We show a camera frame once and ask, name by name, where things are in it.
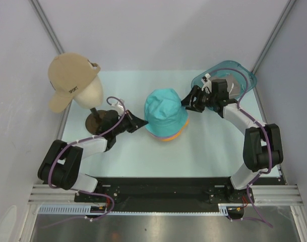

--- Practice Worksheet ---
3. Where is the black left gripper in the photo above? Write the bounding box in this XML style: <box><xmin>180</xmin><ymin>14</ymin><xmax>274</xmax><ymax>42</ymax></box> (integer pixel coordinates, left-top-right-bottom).
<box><xmin>112</xmin><ymin>110</ymin><xmax>147</xmax><ymax>136</ymax></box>

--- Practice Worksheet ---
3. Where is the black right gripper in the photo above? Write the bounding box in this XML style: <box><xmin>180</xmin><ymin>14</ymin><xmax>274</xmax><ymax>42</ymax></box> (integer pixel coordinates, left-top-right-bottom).
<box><xmin>178</xmin><ymin>86</ymin><xmax>216</xmax><ymax>113</ymax></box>

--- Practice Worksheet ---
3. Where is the teal hat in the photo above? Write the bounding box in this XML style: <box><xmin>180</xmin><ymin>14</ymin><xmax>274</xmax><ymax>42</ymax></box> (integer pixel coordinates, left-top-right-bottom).
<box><xmin>144</xmin><ymin>88</ymin><xmax>189</xmax><ymax>137</ymax></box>

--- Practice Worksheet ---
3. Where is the purple hat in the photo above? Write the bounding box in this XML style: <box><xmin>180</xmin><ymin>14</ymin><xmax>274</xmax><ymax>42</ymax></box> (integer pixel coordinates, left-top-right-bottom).
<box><xmin>152</xmin><ymin>123</ymin><xmax>189</xmax><ymax>140</ymax></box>

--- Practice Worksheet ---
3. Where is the tan baseball cap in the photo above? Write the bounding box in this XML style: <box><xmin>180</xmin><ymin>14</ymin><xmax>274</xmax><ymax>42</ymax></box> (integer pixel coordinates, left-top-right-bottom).
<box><xmin>48</xmin><ymin>52</ymin><xmax>101</xmax><ymax>113</ymax></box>

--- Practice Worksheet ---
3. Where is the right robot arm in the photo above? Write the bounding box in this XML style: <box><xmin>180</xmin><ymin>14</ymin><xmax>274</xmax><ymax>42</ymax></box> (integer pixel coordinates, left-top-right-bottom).
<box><xmin>181</xmin><ymin>79</ymin><xmax>283</xmax><ymax>202</ymax></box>

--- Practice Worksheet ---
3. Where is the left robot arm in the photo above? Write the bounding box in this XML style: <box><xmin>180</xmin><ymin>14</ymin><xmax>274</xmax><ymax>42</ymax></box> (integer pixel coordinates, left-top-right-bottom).
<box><xmin>37</xmin><ymin>110</ymin><xmax>148</xmax><ymax>202</ymax></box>

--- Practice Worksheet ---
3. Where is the grey hat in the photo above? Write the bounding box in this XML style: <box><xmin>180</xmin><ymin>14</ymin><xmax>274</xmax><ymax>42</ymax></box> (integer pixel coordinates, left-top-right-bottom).
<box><xmin>225</xmin><ymin>75</ymin><xmax>241</xmax><ymax>99</ymax></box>

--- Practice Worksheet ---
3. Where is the cream mannequin head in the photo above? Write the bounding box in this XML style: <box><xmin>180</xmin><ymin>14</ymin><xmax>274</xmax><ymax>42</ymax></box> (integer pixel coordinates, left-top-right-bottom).
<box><xmin>74</xmin><ymin>76</ymin><xmax>103</xmax><ymax>109</ymax></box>

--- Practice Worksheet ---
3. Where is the teal plastic bin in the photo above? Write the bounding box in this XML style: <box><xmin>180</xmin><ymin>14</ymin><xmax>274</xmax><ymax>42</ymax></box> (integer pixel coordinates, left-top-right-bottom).
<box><xmin>191</xmin><ymin>60</ymin><xmax>257</xmax><ymax>101</ymax></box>

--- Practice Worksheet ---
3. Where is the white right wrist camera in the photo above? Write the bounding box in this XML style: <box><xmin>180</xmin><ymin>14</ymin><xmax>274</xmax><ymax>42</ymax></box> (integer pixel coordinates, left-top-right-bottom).
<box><xmin>201</xmin><ymin>73</ymin><xmax>212</xmax><ymax>94</ymax></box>

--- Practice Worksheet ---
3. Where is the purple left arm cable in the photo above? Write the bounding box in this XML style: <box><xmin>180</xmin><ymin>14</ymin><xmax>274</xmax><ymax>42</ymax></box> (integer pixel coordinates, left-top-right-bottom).
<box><xmin>47</xmin><ymin>96</ymin><xmax>126</xmax><ymax>190</ymax></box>

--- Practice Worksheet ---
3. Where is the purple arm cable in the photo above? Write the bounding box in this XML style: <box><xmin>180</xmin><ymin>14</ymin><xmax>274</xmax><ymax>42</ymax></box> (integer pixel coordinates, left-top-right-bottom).
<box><xmin>47</xmin><ymin>96</ymin><xmax>126</xmax><ymax>190</ymax></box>
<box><xmin>208</xmin><ymin>68</ymin><xmax>274</xmax><ymax>228</ymax></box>

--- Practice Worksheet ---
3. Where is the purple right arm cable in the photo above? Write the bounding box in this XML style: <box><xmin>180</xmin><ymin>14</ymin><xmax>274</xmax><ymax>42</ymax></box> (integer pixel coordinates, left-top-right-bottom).
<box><xmin>208</xmin><ymin>68</ymin><xmax>274</xmax><ymax>228</ymax></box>

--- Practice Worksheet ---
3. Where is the white slotted cable duct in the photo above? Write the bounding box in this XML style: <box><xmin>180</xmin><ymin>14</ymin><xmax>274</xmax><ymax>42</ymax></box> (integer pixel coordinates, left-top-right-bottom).
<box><xmin>38</xmin><ymin>204</ymin><xmax>244</xmax><ymax>217</ymax></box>

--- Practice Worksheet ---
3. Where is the aluminium frame rail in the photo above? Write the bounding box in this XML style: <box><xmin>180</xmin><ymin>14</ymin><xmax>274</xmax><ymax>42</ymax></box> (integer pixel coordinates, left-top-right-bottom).
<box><xmin>28</xmin><ymin>185</ymin><xmax>303</xmax><ymax>206</ymax></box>

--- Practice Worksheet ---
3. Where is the aluminium corner rail right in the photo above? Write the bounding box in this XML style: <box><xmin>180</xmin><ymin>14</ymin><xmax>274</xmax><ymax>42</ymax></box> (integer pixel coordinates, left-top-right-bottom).
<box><xmin>251</xmin><ymin>0</ymin><xmax>298</xmax><ymax>74</ymax></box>

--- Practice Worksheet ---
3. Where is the aluminium corner rail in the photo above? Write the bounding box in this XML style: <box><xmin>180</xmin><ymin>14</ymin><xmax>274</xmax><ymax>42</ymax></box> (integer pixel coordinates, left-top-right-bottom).
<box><xmin>29</xmin><ymin>0</ymin><xmax>65</xmax><ymax>54</ymax></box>
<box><xmin>251</xmin><ymin>0</ymin><xmax>298</xmax><ymax>74</ymax></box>

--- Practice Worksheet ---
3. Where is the aluminium corner rail left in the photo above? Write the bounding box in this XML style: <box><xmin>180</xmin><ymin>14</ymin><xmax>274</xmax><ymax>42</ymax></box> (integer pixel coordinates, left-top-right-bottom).
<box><xmin>29</xmin><ymin>0</ymin><xmax>65</xmax><ymax>54</ymax></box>

